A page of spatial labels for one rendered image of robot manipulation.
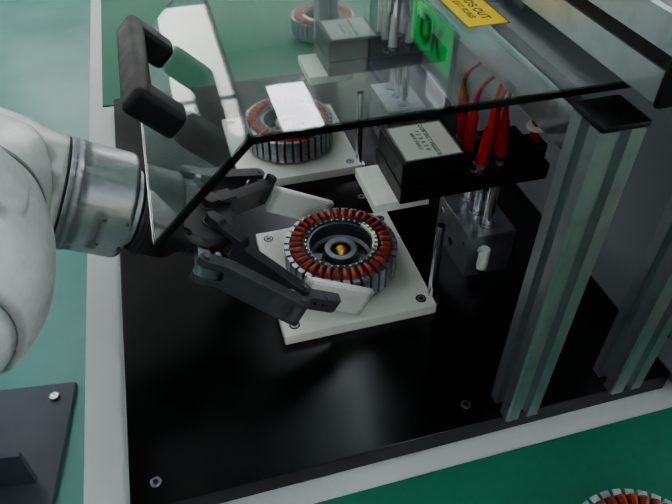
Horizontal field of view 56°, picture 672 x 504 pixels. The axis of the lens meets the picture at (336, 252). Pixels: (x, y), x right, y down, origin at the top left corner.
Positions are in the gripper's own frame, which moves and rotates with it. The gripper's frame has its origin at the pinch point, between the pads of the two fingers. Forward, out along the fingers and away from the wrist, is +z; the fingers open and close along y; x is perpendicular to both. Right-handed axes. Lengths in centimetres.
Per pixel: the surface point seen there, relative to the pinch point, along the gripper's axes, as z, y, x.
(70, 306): -5, -82, -94
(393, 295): 4.8, 5.3, 0.2
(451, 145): 3.4, 1.6, 15.2
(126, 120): -15.6, -37.4, -12.4
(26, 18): -26, -283, -106
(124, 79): -25.5, 8.8, 15.0
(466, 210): 11.3, -0.2, 8.5
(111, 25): -16, -76, -15
